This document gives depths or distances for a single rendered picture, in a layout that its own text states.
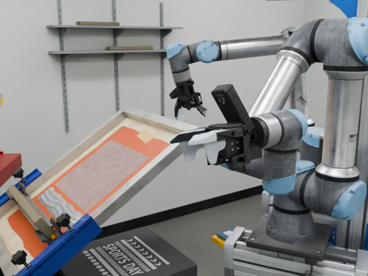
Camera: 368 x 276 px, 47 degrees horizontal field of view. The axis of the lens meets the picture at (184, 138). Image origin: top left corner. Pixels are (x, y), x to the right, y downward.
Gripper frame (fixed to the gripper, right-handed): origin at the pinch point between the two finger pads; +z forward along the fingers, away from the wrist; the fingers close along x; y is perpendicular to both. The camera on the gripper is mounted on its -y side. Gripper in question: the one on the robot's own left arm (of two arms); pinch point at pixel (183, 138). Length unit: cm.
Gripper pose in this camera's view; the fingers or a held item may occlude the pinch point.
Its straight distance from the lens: 76.7
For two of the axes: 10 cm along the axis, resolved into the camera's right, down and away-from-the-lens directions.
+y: 0.9, 9.9, 1.3
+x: -6.6, -0.4, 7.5
